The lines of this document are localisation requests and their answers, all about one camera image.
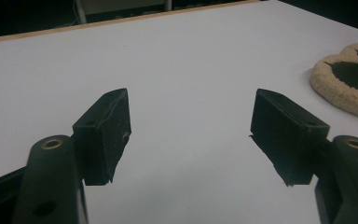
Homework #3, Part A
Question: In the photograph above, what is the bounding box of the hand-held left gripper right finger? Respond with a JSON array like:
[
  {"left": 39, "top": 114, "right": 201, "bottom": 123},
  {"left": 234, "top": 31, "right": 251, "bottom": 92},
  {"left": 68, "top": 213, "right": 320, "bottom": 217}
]
[{"left": 250, "top": 88, "right": 358, "bottom": 224}]

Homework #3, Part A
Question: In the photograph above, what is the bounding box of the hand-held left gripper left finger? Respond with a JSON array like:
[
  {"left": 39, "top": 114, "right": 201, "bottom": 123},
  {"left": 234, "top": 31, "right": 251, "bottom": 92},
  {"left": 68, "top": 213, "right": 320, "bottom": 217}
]
[{"left": 12, "top": 88, "right": 132, "bottom": 224}]

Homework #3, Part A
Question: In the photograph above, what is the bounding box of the beige plush cloud-shaped frame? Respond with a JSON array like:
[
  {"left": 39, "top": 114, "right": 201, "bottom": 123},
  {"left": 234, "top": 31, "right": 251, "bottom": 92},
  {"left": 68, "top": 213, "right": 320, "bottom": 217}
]
[{"left": 310, "top": 33, "right": 358, "bottom": 121}]

